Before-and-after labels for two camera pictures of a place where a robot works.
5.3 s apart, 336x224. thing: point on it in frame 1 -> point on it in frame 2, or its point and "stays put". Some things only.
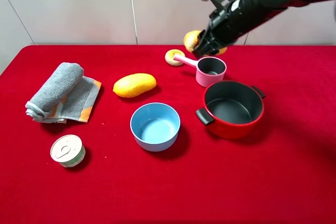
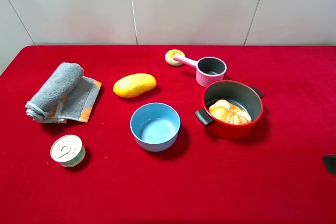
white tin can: (68, 151) stays put
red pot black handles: (233, 108) stays put
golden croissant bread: (191, 40) -> (229, 113)
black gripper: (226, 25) -> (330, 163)
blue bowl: (155, 126) stays put
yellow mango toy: (132, 85) stays put
